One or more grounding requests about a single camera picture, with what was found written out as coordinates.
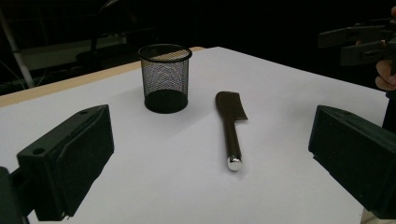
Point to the white table sheet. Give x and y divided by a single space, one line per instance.
186 193

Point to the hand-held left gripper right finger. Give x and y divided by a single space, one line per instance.
358 161

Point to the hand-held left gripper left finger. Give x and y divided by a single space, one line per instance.
71 161

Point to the black mesh pen holder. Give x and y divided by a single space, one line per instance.
165 102

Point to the white desk leg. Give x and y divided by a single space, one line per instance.
18 59

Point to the light wooden table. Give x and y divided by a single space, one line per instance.
62 85

